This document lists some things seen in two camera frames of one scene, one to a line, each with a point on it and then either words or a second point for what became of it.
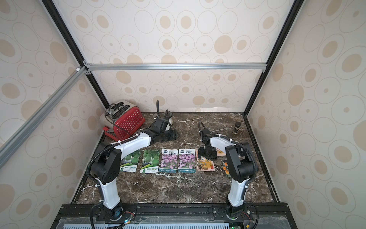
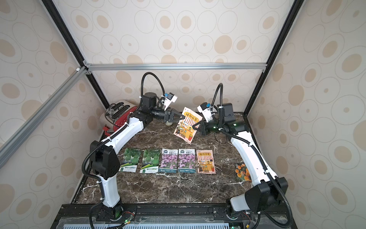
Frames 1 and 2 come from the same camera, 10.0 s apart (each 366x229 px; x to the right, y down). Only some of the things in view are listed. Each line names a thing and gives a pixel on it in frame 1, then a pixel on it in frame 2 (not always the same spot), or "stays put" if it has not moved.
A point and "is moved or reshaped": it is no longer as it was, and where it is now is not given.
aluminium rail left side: (12, 143) stays put
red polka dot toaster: (123, 119) stays put
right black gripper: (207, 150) -> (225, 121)
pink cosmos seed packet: (187, 161) stays put
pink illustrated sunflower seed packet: (203, 164) stays put
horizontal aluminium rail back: (149, 66) stays put
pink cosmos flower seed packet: (169, 161) stays put
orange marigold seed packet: (225, 167) is moved or reshaped
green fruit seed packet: (129, 162) stays put
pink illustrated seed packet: (219, 152) -> (184, 130)
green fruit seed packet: (150, 162) stays put
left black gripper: (174, 135) -> (168, 115)
